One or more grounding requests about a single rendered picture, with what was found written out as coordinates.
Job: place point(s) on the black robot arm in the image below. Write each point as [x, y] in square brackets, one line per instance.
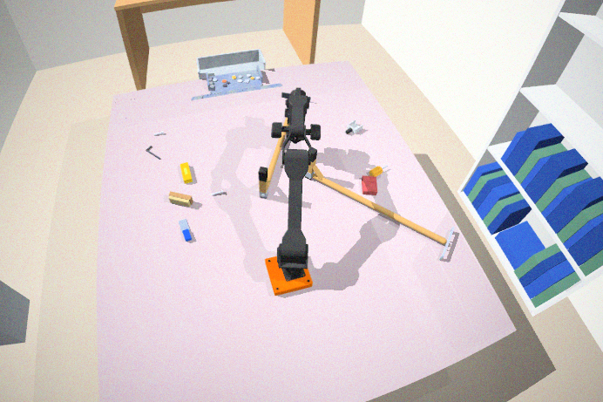
[292, 253]

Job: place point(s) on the red rectangular tile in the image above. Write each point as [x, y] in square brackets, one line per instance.
[369, 185]

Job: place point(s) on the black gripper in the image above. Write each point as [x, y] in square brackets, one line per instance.
[277, 128]

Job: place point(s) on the long scraper with wooden handle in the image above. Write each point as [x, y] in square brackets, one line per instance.
[264, 173]

